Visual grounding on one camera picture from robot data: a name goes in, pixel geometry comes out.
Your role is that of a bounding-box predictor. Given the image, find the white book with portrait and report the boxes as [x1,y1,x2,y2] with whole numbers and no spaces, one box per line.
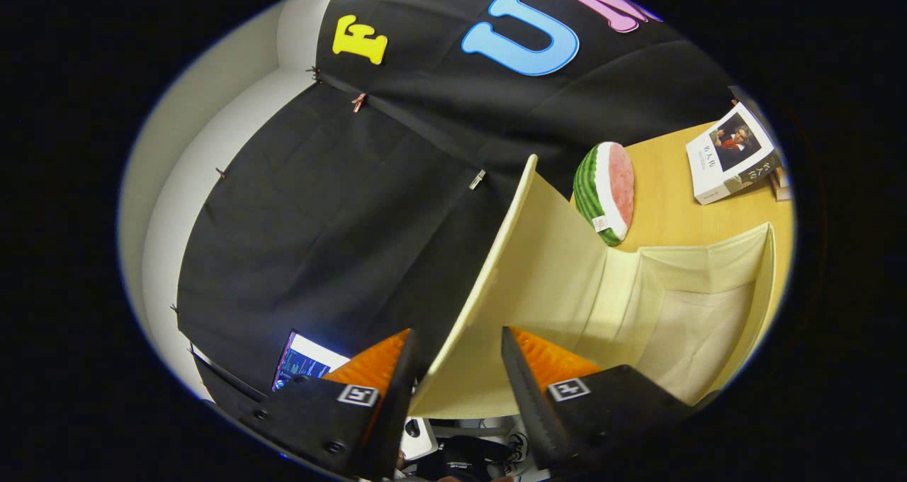
[685,101,784,206]

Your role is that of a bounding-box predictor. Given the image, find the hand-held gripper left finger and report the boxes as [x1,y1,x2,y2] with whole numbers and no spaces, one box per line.
[237,328,419,481]

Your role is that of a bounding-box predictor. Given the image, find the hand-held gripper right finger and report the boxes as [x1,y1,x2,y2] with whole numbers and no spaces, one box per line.
[500,326,699,474]

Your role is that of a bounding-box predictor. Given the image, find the beige fabric storage box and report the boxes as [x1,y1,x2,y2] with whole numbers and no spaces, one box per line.
[410,155,777,420]

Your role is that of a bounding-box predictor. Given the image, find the lit laptop screen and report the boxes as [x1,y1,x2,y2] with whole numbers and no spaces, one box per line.
[272,330,351,392]

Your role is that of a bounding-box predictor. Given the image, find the watermelon slice plush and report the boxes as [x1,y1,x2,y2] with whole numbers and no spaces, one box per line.
[573,142,636,247]

